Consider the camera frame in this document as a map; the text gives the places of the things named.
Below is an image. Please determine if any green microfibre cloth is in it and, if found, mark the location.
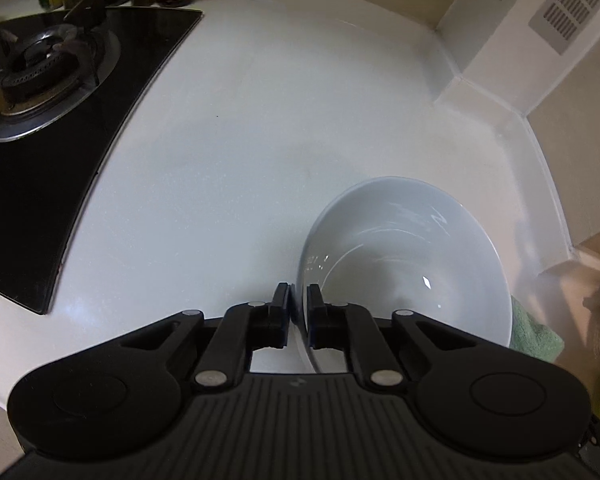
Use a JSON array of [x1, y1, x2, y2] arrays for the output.
[[509, 297, 565, 363]]

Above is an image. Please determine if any black glass gas stove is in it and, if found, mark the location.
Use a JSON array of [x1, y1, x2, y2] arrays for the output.
[[0, 6, 201, 314]]

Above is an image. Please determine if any round gas burner grate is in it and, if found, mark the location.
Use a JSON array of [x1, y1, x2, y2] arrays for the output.
[[0, 23, 121, 143]]

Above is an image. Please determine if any white ceramic bowl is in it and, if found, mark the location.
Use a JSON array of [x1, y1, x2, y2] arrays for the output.
[[297, 177, 513, 346]]

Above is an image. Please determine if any grey wall vent grille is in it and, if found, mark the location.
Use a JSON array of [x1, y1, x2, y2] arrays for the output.
[[529, 0, 600, 54]]

